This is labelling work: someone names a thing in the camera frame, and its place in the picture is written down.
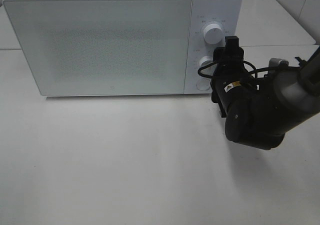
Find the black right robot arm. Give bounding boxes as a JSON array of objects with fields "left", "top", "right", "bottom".
[{"left": 211, "top": 36, "right": 320, "bottom": 150}]

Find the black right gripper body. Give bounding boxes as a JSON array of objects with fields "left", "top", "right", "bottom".
[{"left": 211, "top": 46, "right": 248, "bottom": 85}]

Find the round white door button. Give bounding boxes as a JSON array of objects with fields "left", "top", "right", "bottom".
[{"left": 196, "top": 78, "right": 211, "bottom": 91}]

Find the white upper power knob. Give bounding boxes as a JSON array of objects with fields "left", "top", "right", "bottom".
[{"left": 202, "top": 21, "right": 224, "bottom": 45}]

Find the white microwave oven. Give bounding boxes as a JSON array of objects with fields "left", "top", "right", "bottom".
[{"left": 2, "top": 0, "right": 243, "bottom": 98}]

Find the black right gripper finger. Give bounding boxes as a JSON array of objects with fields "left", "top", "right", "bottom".
[{"left": 225, "top": 35, "right": 240, "bottom": 53}]

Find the white microwave door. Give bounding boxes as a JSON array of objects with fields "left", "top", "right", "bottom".
[{"left": 4, "top": 0, "right": 192, "bottom": 97}]

